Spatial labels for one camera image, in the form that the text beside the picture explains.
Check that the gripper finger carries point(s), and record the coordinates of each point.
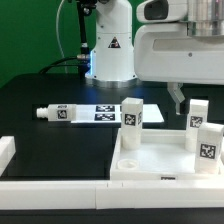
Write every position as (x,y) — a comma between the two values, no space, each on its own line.
(176,94)

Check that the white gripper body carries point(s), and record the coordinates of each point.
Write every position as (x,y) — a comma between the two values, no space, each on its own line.
(180,41)

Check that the white square table top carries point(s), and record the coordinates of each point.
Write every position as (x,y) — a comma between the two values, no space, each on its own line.
(161,156)

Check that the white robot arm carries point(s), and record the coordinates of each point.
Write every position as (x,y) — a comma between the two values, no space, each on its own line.
(112,59)

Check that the white paper with tags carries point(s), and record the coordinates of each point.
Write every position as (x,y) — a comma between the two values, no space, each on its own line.
(111,113)

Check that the white front obstacle bar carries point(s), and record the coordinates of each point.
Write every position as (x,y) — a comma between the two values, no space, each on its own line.
(44,195)

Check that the white left obstacle block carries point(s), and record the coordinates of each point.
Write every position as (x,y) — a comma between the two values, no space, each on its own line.
(7,151)

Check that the black camera pole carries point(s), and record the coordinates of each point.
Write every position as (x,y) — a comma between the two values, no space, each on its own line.
(84,8)

